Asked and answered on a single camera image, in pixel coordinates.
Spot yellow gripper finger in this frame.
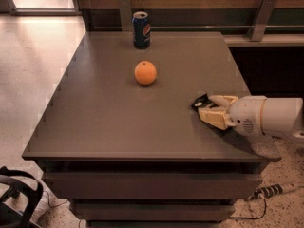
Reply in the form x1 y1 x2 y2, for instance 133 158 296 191
199 107 236 130
209 95 238 108

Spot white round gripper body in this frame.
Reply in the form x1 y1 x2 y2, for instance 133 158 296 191
230 96 266 136

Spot black rxbar chocolate wrapper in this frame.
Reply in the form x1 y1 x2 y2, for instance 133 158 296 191
191 94 216 112

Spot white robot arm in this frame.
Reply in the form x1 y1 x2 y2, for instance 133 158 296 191
196 95 304 143

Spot blue pepsi can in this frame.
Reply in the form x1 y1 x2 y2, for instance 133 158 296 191
132 11 150 49

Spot white power strip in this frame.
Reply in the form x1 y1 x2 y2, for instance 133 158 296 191
248 183 298 200

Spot orange fruit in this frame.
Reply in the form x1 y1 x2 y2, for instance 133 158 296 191
134 61 157 86

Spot grey drawer cabinet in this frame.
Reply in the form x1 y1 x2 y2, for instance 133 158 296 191
23 32 268 228

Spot lower grey drawer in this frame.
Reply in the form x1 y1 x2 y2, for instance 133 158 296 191
71 203 235 222

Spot grey drawer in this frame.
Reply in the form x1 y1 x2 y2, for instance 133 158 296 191
71 203 235 222
43 173 262 200

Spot upper grey drawer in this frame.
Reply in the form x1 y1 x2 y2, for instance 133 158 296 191
43 173 262 200

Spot white cloth on floor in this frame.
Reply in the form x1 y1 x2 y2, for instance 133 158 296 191
30 188 57 223

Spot black power cable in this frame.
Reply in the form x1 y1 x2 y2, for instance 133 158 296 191
228 197 268 221

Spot left metal wall bracket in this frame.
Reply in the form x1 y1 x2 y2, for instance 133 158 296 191
118 0 132 31

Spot horizontal metal rail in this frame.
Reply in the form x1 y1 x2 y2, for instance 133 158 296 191
93 25 304 30

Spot window frame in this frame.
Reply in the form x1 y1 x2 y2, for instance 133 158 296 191
1 0 81 16

